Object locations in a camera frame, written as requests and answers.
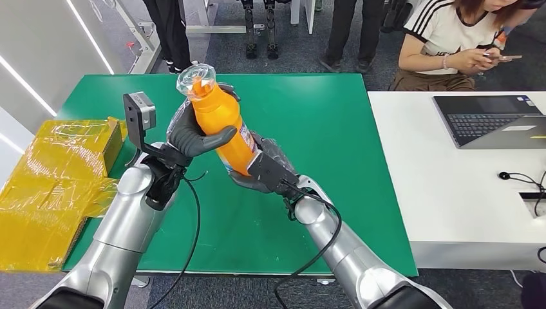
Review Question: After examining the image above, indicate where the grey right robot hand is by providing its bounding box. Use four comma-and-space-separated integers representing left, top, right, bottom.
228, 131, 299, 195

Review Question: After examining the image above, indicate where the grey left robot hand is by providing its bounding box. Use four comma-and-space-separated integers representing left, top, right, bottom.
166, 83, 242, 160

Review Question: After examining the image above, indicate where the orange detergent bottle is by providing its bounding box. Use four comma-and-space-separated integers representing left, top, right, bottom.
176, 62, 259, 176

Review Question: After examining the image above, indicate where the green table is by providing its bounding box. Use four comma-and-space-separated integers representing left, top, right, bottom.
57, 73, 419, 286

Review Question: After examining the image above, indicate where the person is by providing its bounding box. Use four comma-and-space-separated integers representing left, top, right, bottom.
319, 0, 387, 74
142, 0, 199, 74
494, 0, 546, 51
390, 0, 546, 91

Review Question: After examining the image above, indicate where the standing humanoid robot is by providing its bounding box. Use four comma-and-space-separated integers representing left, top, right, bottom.
236, 0, 285, 61

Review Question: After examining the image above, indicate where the yellow taped cardboard box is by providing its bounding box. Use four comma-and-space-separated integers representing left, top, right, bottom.
0, 117, 129, 274

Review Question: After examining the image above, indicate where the white desk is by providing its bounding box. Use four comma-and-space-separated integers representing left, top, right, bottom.
367, 91, 546, 272

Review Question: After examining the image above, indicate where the dark grey laptop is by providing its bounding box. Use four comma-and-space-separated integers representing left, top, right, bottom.
431, 94, 546, 150

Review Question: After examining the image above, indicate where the black rounded object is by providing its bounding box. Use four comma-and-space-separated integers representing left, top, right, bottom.
521, 272, 546, 309

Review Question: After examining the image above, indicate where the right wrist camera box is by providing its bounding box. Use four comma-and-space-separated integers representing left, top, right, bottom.
247, 151, 299, 195

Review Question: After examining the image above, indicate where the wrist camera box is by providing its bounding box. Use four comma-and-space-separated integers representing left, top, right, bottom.
122, 91, 157, 152
247, 151, 299, 195

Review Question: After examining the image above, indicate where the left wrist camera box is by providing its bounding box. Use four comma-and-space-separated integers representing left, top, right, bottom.
122, 91, 157, 152

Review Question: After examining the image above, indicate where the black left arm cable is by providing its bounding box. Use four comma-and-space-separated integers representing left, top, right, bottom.
147, 170, 209, 309

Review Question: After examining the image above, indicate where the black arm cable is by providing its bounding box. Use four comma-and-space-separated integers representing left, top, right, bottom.
147, 170, 209, 309
272, 181, 343, 309

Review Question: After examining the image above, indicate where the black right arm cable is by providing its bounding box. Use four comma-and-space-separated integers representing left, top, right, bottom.
272, 181, 343, 309

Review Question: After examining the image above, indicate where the white table frame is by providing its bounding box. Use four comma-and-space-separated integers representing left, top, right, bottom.
113, 0, 317, 75

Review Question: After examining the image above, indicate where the white wall light strip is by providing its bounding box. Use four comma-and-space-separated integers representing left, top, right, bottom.
0, 55, 57, 117
66, 0, 115, 75

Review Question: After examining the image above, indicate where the black desk cable with puck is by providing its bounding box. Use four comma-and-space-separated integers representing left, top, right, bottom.
498, 171, 546, 218

